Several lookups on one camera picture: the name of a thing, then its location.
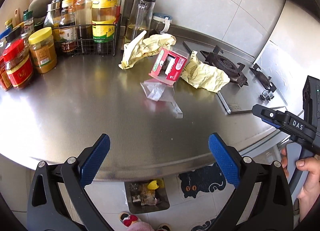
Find dark soy sauce bottle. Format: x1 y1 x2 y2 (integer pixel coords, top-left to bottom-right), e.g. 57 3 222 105
59 0 78 53

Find green label vinegar bottle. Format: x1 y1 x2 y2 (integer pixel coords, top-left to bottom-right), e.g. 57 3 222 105
92 0 117 43

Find green cap spice shaker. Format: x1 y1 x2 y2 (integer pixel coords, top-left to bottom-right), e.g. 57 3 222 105
23 10 34 34

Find red lid chili jar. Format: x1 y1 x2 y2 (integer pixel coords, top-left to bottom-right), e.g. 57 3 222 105
3 38 34 89

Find grey ladle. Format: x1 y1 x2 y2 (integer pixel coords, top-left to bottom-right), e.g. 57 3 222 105
28 0 53 18

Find black wire rack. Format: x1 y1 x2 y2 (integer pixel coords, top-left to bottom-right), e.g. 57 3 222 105
53 20 120 56

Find glass oil dispenser black lid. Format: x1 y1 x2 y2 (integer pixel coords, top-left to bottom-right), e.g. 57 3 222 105
124 0 156 44

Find small red chili jar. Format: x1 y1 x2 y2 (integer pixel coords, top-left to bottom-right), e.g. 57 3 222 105
0 55 12 91

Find yellow crumpled paper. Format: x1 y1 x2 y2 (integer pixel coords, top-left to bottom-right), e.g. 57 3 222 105
180 51 230 93
118 30 176 70

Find yellow foam fruit net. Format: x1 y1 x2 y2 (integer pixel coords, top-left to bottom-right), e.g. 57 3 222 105
147 180 159 190

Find black trash bin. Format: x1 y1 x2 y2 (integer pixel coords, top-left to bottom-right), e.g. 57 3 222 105
125 178 170 214

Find red milk carton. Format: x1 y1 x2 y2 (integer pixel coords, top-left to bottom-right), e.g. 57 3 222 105
149 47 189 86

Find gold cap oil bottle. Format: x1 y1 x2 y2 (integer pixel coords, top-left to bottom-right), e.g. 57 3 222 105
75 0 92 40

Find yellow crumpled paper left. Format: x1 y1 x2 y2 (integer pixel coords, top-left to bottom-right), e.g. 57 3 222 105
118 30 176 70

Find person's right hand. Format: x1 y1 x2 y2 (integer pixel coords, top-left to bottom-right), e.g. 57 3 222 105
296 157 320 222

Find black cat floor mat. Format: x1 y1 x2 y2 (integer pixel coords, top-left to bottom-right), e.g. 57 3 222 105
178 163 227 198

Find glass jar blue lid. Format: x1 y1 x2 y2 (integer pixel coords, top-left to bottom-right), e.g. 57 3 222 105
150 12 172 35

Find steel lid glass bottle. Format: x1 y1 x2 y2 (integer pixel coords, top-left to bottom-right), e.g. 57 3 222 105
44 2 61 42

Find clear printed plastic bag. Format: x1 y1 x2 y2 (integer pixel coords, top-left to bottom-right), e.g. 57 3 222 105
140 79 183 119

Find yellow crumpled paper right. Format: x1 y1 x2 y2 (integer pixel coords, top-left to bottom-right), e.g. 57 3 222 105
180 51 230 93

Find yellow lid sauce jar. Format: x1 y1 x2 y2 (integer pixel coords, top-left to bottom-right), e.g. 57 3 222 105
28 27 57 74

